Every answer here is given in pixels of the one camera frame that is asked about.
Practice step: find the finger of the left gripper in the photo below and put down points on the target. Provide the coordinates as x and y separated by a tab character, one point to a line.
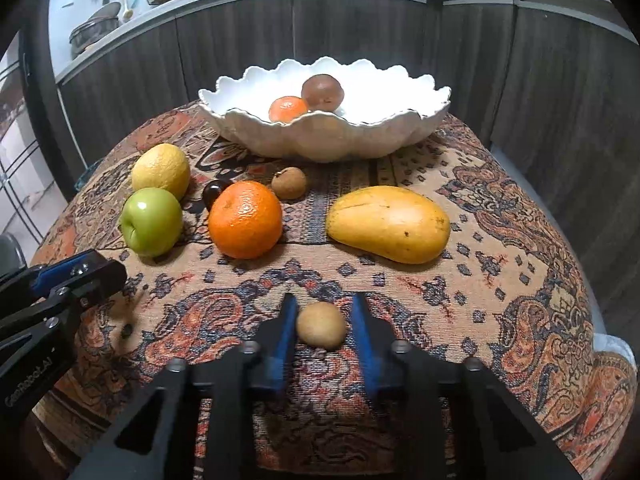
67	304
27	285

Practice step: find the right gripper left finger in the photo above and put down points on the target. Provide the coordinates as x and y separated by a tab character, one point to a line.
198	417

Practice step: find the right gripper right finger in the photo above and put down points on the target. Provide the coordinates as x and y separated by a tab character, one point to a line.
453	420

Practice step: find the dark purple plum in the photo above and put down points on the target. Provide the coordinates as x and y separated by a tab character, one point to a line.
212	191

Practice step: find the small tan round fruit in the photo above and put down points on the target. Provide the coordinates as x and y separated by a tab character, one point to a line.
321	325

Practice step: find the green apple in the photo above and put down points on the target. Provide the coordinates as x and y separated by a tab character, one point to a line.
151	222

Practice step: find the yellow lemon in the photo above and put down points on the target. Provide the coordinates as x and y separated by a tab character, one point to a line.
164	166

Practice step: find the large orange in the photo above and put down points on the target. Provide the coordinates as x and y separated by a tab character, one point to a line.
245	220

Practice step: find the patterned woven tablecloth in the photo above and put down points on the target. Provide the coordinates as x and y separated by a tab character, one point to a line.
507	289

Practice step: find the yellow mango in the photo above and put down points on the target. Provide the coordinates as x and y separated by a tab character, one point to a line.
394	223

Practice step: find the small brown kiwi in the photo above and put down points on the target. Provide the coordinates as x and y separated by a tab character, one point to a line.
289	183

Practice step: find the small tangerine in bowl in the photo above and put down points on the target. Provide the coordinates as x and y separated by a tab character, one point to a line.
287	108

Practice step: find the dark pot with lid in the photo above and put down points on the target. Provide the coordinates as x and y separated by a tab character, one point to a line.
100	24

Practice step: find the white scalloped ceramic bowl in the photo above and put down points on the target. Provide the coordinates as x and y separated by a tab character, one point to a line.
382	111

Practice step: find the brown passion fruit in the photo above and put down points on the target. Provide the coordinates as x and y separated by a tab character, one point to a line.
323	92

